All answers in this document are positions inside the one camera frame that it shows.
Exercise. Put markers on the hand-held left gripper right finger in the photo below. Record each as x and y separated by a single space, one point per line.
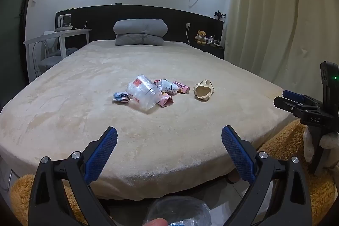
238 154

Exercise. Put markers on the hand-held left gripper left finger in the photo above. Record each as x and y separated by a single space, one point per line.
102 154

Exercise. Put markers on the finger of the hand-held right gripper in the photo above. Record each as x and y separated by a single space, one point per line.
292 95
294 108

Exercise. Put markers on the blue wrapper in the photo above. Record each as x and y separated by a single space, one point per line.
120 97

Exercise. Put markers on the crushed beige paper cup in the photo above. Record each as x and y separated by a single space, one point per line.
203 90

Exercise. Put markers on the crushed clear plastic cup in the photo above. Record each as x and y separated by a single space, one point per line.
143 92

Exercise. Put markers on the pink wrapper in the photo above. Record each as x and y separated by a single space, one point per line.
165 101

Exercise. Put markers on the pink printed packet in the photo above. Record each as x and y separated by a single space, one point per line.
181 87

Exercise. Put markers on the person's right hand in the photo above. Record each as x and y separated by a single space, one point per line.
308 146

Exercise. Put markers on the person's left hand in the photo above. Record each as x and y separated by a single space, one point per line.
156 222

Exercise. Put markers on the bed with beige blanket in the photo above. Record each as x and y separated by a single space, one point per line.
132 141

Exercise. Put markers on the person's right leg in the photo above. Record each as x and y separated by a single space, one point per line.
288 141

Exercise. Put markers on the cream curtain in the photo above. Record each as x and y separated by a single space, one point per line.
278 16

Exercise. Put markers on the cluster of small bottles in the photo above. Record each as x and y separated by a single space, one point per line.
213 41

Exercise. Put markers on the white chair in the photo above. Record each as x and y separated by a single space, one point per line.
49 60

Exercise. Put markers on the brown teddy bear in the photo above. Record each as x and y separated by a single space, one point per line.
201 37

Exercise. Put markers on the black decoration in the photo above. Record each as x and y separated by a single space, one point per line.
219 15

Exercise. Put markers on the white table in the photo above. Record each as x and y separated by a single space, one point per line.
66 34

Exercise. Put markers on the black headboard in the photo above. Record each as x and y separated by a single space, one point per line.
100 22

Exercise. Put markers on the white electric kettle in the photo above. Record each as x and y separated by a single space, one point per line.
65 22

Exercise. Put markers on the black television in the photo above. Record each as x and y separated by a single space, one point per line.
13 30

